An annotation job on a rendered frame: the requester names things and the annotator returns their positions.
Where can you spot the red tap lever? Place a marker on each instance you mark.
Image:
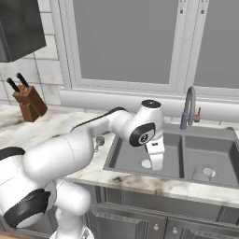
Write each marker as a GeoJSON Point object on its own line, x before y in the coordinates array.
{"type": "Point", "coordinates": [197, 116]}

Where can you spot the brown wooden knife block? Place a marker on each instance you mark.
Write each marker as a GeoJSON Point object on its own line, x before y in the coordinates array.
{"type": "Point", "coordinates": [30, 104]}

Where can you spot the dark wall cupboard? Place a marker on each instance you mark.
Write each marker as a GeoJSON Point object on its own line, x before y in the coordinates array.
{"type": "Point", "coordinates": [18, 28]}

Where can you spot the grey cupboard front panel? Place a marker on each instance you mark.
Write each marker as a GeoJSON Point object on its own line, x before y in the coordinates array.
{"type": "Point", "coordinates": [161, 203]}

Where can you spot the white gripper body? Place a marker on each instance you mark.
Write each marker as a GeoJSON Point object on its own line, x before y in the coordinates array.
{"type": "Point", "coordinates": [157, 160]}

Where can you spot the round silver cupboard knob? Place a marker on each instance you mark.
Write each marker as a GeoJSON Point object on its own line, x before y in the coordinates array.
{"type": "Point", "coordinates": [156, 227]}
{"type": "Point", "coordinates": [175, 230]}

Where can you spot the dark grey double sink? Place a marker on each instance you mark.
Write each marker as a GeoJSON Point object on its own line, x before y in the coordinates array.
{"type": "Point", "coordinates": [174, 149]}

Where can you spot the grey curved tap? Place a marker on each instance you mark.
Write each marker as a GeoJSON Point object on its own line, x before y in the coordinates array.
{"type": "Point", "coordinates": [189, 102]}

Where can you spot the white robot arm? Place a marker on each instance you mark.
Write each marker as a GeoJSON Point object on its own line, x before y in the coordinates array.
{"type": "Point", "coordinates": [59, 155]}

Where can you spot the grey metal measuring cup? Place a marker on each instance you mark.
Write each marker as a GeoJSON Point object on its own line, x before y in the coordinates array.
{"type": "Point", "coordinates": [99, 142]}

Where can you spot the grey cupboard door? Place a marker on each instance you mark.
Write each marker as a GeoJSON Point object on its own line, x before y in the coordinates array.
{"type": "Point", "coordinates": [124, 225]}
{"type": "Point", "coordinates": [202, 231]}

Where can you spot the white framed window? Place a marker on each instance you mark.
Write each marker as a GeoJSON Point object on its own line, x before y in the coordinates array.
{"type": "Point", "coordinates": [124, 40]}

